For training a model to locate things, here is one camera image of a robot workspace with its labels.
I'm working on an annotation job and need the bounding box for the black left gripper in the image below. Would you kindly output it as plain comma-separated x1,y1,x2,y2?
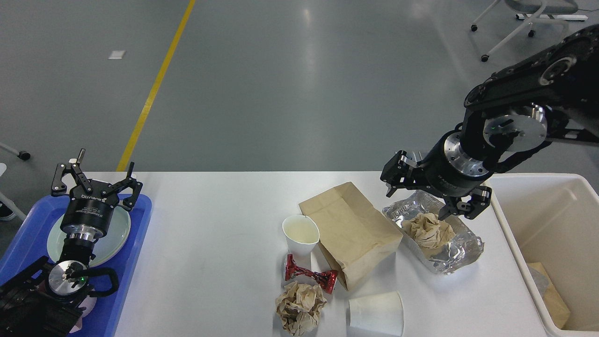
51,149,143,242

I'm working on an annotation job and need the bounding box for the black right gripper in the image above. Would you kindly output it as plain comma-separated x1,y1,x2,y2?
380,132,493,220

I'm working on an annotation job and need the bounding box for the brown paper napkin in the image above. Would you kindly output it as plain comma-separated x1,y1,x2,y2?
401,212,456,249

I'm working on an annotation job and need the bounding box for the mint green plate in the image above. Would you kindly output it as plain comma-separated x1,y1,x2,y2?
46,207,131,267

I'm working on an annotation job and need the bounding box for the brown paper bag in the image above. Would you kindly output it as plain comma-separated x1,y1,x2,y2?
299,182,403,292

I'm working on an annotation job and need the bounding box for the pink mug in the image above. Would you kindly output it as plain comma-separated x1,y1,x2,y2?
69,296,98,334

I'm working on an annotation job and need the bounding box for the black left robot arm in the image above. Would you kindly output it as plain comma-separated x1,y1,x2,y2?
1,149,143,337

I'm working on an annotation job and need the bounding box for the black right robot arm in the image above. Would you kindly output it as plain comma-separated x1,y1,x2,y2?
380,25,599,220

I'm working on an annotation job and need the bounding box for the left floor socket plate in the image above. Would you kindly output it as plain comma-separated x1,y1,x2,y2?
394,151,421,167

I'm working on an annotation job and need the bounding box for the yellow plate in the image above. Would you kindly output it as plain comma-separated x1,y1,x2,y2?
89,223,131,267

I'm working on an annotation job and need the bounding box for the blue plastic tray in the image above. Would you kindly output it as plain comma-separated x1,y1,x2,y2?
0,194,152,337

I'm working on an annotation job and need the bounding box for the chair leg with caster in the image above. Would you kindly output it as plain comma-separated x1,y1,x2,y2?
0,143,31,161

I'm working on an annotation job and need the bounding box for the white plastic bin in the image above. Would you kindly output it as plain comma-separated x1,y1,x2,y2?
487,173,599,337

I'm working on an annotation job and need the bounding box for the lying white paper cup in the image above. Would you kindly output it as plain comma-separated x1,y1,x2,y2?
349,291,405,337

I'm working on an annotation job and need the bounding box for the white floor marker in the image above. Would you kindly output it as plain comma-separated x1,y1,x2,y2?
108,51,126,60

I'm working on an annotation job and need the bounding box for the upright white paper cup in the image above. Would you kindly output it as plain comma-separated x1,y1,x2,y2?
282,215,320,256

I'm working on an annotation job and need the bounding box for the red foil candy wrapper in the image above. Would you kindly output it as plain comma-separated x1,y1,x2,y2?
282,253,339,294

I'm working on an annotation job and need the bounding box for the brown paper in bin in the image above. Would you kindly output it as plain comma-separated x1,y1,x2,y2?
526,262,571,329

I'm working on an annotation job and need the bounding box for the white table leg base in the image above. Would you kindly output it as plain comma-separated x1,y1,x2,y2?
515,13,588,22

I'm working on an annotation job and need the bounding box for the crumpled brown paper ball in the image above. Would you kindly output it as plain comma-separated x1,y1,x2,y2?
275,281,328,337

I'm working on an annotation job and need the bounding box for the white office chair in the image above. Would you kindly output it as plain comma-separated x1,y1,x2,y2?
470,0,580,63

